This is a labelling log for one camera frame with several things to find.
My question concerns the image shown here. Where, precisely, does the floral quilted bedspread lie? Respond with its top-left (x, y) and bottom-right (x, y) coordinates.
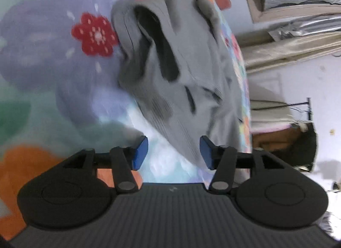
top-left (0, 0), bottom-right (253, 241)

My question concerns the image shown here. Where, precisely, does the beige satin curtain right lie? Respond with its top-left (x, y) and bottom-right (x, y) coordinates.
top-left (237, 13), bottom-right (340, 73)

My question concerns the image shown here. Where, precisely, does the grey knit garment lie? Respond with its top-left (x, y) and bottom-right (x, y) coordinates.
top-left (110, 0), bottom-right (249, 185)

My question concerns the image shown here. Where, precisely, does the black clothes rack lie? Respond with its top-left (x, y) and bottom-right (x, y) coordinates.
top-left (250, 98), bottom-right (313, 123)

